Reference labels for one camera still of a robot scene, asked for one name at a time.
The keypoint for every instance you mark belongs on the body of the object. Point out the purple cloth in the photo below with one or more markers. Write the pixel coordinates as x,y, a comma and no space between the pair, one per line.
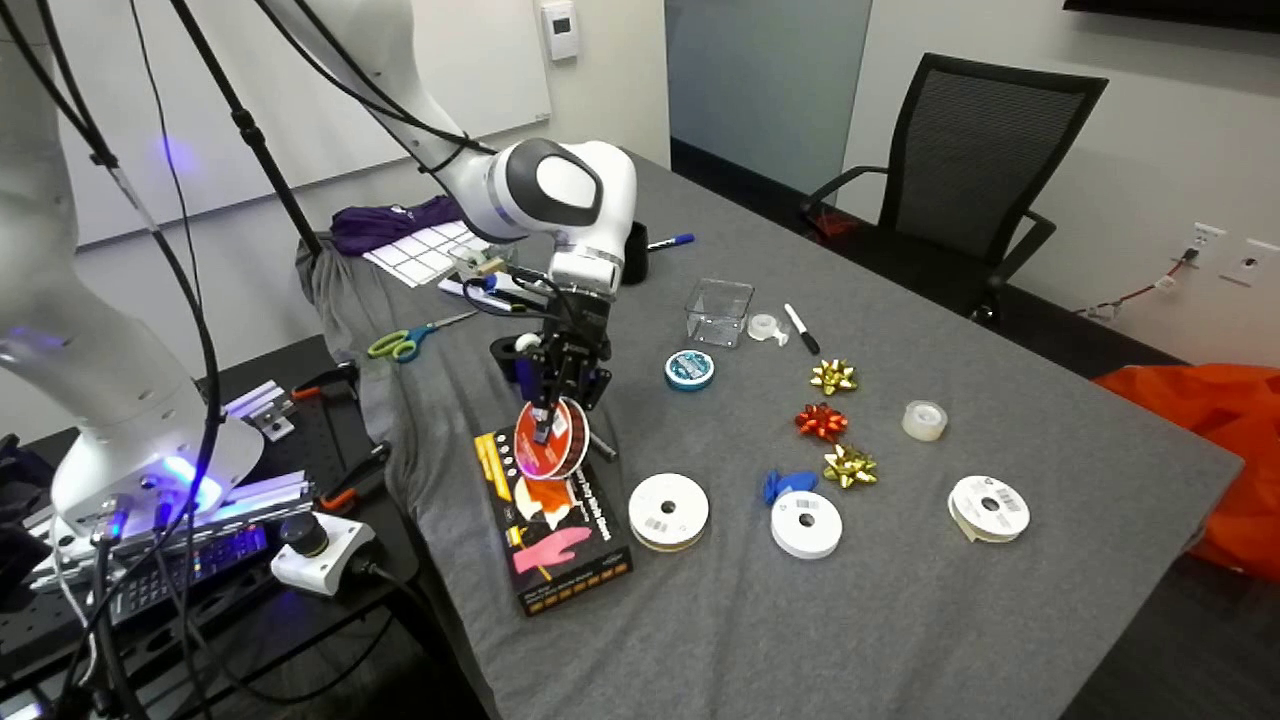
385,223

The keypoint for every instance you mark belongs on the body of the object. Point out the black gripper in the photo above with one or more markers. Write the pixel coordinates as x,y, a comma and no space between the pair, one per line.
574,337

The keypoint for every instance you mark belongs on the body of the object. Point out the black mug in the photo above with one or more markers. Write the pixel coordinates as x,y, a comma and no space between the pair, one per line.
638,257

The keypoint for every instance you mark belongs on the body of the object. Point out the white paper sheets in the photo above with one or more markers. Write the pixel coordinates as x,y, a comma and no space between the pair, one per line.
426,252

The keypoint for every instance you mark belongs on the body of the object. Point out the gold gift bow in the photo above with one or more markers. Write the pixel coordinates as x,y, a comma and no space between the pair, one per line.
834,379
848,466

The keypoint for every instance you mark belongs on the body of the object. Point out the blue pen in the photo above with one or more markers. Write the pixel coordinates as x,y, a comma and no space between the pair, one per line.
670,240

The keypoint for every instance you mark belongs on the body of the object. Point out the black printed flat box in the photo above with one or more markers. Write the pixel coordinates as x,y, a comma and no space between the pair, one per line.
553,546

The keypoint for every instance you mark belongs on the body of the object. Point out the orange plastic bag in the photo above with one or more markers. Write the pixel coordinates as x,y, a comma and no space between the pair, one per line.
1207,425

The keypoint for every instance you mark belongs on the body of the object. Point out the red gift bow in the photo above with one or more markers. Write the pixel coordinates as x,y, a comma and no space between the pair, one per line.
822,420

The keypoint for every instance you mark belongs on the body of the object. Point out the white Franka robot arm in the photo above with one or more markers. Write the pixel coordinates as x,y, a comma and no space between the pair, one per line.
561,184

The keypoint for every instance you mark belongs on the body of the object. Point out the teal white tape roll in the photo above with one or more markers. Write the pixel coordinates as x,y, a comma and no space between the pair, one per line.
689,368

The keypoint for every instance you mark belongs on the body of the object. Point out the red plaid tape roll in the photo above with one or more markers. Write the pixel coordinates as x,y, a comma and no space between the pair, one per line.
550,440

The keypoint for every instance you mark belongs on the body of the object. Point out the white power brick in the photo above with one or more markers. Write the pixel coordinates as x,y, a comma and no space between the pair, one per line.
321,548

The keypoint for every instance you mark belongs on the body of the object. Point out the small white tape dispenser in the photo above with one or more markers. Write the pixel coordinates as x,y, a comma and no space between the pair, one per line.
765,328

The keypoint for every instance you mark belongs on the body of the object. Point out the white wall whiteboard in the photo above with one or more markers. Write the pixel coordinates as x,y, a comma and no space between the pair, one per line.
503,64

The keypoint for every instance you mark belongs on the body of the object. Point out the blue gift bow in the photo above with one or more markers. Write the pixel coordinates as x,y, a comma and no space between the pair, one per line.
784,481

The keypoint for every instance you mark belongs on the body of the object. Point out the white marker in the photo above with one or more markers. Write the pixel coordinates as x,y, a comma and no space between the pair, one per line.
801,328

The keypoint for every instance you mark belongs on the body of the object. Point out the black equipment cart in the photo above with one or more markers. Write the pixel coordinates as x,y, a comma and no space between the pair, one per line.
202,625

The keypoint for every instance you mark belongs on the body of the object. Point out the grey tablecloth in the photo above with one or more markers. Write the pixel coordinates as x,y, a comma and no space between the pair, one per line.
801,625

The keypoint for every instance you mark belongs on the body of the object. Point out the white wall thermostat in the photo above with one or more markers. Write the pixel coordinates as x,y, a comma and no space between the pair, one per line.
561,28

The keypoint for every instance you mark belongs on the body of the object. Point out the black mesh office chair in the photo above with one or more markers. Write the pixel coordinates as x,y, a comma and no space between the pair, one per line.
982,160

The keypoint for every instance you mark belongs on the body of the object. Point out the black wall television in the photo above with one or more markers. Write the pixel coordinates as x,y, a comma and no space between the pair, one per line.
1175,9

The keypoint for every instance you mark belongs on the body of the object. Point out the green blue scissors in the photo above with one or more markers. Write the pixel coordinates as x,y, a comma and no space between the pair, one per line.
400,346

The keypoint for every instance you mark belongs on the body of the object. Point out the white wall outlet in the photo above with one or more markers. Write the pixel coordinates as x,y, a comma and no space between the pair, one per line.
1256,261
1207,240

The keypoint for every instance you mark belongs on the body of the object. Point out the large white ribbon spool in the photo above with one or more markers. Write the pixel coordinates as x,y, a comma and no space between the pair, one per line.
670,513

